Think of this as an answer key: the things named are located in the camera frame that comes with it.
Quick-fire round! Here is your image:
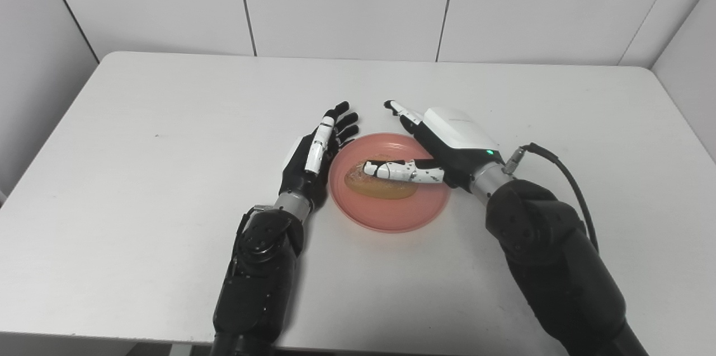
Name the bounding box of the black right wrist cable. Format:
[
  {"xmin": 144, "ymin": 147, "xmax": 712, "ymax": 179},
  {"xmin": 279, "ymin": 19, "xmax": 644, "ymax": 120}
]
[{"xmin": 502, "ymin": 143, "xmax": 600, "ymax": 253}]

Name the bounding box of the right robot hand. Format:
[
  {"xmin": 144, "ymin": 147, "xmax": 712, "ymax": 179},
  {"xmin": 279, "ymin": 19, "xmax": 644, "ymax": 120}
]
[{"xmin": 364, "ymin": 100, "xmax": 502, "ymax": 191}]

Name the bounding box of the pink plate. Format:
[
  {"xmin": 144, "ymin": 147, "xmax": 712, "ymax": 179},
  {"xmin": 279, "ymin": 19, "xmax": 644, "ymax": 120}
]
[{"xmin": 328, "ymin": 133, "xmax": 451, "ymax": 234}]

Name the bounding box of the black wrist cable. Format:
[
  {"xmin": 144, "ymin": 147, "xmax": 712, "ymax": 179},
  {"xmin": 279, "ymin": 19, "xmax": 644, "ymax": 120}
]
[
  {"xmin": 231, "ymin": 205, "xmax": 273, "ymax": 284},
  {"xmin": 502, "ymin": 143, "xmax": 600, "ymax": 253}
]

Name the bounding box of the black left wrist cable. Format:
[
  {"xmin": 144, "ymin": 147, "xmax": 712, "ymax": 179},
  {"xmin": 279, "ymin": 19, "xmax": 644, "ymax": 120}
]
[{"xmin": 231, "ymin": 205, "xmax": 273, "ymax": 284}]

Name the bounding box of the bread roll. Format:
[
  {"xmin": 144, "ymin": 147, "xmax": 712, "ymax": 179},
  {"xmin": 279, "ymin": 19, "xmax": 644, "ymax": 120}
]
[{"xmin": 343, "ymin": 159, "xmax": 419, "ymax": 200}]

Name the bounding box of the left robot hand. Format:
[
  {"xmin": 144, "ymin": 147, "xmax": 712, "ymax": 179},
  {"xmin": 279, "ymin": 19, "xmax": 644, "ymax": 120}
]
[{"xmin": 278, "ymin": 101, "xmax": 360, "ymax": 210}]

